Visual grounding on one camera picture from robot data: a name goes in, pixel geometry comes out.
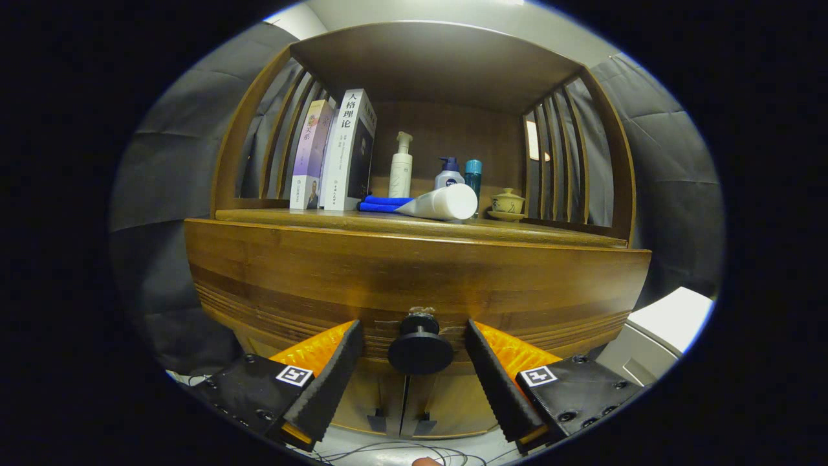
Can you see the wooden drawer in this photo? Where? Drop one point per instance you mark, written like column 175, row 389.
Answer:
column 420, row 272

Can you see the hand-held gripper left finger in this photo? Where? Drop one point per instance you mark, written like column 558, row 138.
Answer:
column 333, row 388

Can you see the teal bottle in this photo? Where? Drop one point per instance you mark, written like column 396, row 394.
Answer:
column 473, row 173

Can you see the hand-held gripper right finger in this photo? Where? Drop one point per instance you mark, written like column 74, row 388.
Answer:
column 498, row 388

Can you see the white and grey box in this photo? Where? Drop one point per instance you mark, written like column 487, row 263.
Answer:
column 673, row 317

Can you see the white squeeze tube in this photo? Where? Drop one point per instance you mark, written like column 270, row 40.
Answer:
column 446, row 202

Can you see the white and black book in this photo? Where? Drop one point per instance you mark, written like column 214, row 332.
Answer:
column 343, row 155

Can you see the ceramic lidded teacup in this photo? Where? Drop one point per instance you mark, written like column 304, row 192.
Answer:
column 507, row 206

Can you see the white bottle with blue cap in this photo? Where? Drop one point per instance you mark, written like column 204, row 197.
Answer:
column 449, row 178

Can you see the blue folded cloth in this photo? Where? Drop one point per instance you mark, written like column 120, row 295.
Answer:
column 381, row 204

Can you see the purple book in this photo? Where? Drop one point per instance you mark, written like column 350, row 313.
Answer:
column 310, row 155

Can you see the wooden cabinet door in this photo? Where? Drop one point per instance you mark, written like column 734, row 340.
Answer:
column 453, row 408
column 369, row 401

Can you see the black drawer knob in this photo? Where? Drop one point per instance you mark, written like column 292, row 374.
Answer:
column 420, row 353

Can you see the white pump bottle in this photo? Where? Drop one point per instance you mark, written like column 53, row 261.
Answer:
column 400, row 171

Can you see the wooden cabinet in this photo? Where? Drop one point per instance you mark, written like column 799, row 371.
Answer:
column 440, row 65

